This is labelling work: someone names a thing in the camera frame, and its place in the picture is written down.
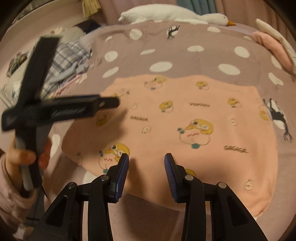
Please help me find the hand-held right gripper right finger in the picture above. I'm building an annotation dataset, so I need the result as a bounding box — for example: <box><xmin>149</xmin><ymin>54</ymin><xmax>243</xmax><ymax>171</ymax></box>
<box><xmin>164</xmin><ymin>153</ymin><xmax>269</xmax><ymax>241</ymax></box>

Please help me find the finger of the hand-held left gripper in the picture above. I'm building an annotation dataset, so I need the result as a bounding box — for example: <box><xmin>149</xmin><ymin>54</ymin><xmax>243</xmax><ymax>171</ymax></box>
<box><xmin>92</xmin><ymin>97</ymin><xmax>120</xmax><ymax>116</ymax></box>

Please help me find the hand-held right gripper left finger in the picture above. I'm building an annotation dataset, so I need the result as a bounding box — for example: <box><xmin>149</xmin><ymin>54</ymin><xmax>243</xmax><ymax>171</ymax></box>
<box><xmin>29</xmin><ymin>153</ymin><xmax>130</xmax><ymax>241</ymax></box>

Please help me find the pink cartoon print shirt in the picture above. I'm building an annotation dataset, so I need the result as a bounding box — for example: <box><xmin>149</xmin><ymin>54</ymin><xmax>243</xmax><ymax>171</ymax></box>
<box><xmin>62</xmin><ymin>74</ymin><xmax>278</xmax><ymax>217</ymax></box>

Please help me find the person's left forearm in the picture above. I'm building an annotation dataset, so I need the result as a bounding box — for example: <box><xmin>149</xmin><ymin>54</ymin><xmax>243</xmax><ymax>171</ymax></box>
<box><xmin>0</xmin><ymin>154</ymin><xmax>45</xmax><ymax>233</ymax></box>

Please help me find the person's left hand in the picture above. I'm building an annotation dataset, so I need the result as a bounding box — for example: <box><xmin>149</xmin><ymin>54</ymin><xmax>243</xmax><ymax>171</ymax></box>
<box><xmin>6</xmin><ymin>138</ymin><xmax>53</xmax><ymax>173</ymax></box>

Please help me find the pale pink cloth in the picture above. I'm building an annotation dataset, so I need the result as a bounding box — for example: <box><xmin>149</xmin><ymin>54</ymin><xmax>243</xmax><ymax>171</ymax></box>
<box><xmin>54</xmin><ymin>74</ymin><xmax>88</xmax><ymax>96</ymax></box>

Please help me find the light blue cloth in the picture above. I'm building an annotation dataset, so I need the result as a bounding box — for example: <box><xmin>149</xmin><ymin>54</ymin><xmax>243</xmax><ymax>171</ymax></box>
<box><xmin>46</xmin><ymin>62</ymin><xmax>90</xmax><ymax>85</ymax></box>

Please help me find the printed pillow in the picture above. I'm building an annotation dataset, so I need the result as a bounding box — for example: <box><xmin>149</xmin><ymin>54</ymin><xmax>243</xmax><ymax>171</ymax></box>
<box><xmin>6</xmin><ymin>52</ymin><xmax>31</xmax><ymax>77</ymax></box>

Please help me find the grey-green bolster pillow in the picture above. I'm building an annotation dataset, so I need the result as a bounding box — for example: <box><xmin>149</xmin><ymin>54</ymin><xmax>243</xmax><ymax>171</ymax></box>
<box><xmin>57</xmin><ymin>28</ymin><xmax>82</xmax><ymax>45</ymax></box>

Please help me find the dark brown cloth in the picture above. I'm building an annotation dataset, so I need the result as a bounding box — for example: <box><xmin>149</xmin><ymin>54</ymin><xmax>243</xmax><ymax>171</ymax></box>
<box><xmin>73</xmin><ymin>19</ymin><xmax>101</xmax><ymax>34</ymax></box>

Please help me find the small white plush toy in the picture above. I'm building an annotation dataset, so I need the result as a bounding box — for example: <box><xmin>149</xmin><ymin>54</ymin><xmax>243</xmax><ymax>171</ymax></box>
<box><xmin>49</xmin><ymin>27</ymin><xmax>65</xmax><ymax>36</ymax></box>

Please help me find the mauve polka dot blanket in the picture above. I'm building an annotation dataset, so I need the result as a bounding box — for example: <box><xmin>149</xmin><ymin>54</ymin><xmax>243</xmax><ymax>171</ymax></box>
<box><xmin>46</xmin><ymin>21</ymin><xmax>296</xmax><ymax>241</ymax></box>

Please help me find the pink curtain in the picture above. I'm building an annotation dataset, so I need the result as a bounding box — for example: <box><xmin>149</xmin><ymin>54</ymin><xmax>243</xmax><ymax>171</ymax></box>
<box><xmin>217</xmin><ymin>0</ymin><xmax>274</xmax><ymax>25</ymax></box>
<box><xmin>97</xmin><ymin>0</ymin><xmax>176</xmax><ymax>25</ymax></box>

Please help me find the straw tassel hanging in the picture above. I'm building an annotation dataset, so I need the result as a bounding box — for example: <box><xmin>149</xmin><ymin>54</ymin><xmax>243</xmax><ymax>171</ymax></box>
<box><xmin>80</xmin><ymin>0</ymin><xmax>100</xmax><ymax>18</ymax></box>

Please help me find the white goose plush toy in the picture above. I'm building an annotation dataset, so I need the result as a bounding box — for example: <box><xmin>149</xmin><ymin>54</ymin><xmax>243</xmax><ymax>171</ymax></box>
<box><xmin>118</xmin><ymin>5</ymin><xmax>236</xmax><ymax>27</ymax></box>

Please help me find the teal curtain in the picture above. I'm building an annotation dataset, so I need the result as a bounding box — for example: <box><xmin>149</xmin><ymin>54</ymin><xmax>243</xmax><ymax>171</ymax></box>
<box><xmin>176</xmin><ymin>0</ymin><xmax>218</xmax><ymax>17</ymax></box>

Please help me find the folded pink cloth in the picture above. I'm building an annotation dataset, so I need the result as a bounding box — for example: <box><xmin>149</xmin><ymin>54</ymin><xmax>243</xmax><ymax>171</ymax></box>
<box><xmin>252</xmin><ymin>31</ymin><xmax>295</xmax><ymax>71</ymax></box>

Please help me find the folded white cloth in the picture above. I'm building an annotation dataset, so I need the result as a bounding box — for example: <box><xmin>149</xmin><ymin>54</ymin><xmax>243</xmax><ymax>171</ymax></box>
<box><xmin>255</xmin><ymin>19</ymin><xmax>296</xmax><ymax>61</ymax></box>

